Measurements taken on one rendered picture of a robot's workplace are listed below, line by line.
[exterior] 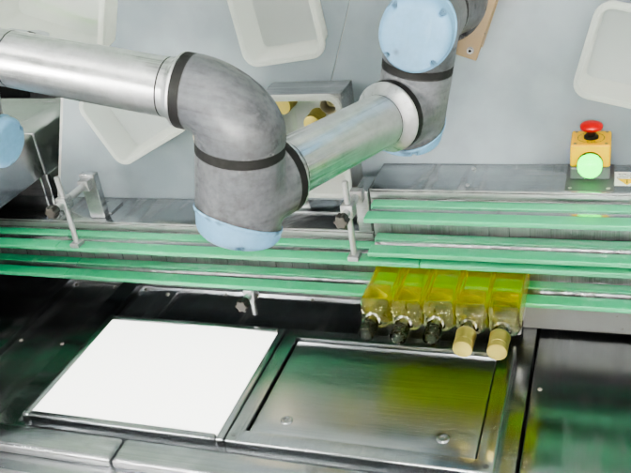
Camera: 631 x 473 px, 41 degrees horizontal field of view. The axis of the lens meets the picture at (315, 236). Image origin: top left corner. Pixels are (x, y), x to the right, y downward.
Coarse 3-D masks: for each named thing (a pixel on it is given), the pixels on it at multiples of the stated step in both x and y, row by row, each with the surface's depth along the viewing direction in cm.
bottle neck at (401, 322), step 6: (396, 318) 150; (402, 318) 148; (408, 318) 149; (396, 324) 147; (402, 324) 147; (408, 324) 148; (396, 330) 145; (402, 330) 146; (408, 330) 148; (390, 336) 146; (396, 336) 148; (402, 336) 148; (396, 342) 146; (402, 342) 146
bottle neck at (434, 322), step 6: (432, 318) 147; (438, 318) 147; (426, 324) 147; (432, 324) 145; (438, 324) 145; (426, 330) 144; (432, 330) 144; (438, 330) 144; (426, 336) 145; (432, 336) 146; (438, 336) 143; (426, 342) 144; (432, 342) 145; (438, 342) 144
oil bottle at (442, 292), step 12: (432, 276) 157; (444, 276) 156; (456, 276) 155; (432, 288) 152; (444, 288) 152; (456, 288) 152; (432, 300) 149; (444, 300) 148; (432, 312) 147; (444, 312) 147; (444, 324) 147
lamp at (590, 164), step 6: (582, 156) 151; (588, 156) 150; (594, 156) 150; (582, 162) 150; (588, 162) 150; (594, 162) 149; (600, 162) 150; (582, 168) 150; (588, 168) 150; (594, 168) 150; (600, 168) 150; (582, 174) 151; (588, 174) 151; (594, 174) 150
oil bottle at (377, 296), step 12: (372, 276) 160; (384, 276) 159; (396, 276) 158; (372, 288) 156; (384, 288) 155; (372, 300) 152; (384, 300) 152; (372, 312) 151; (384, 312) 151; (384, 324) 152
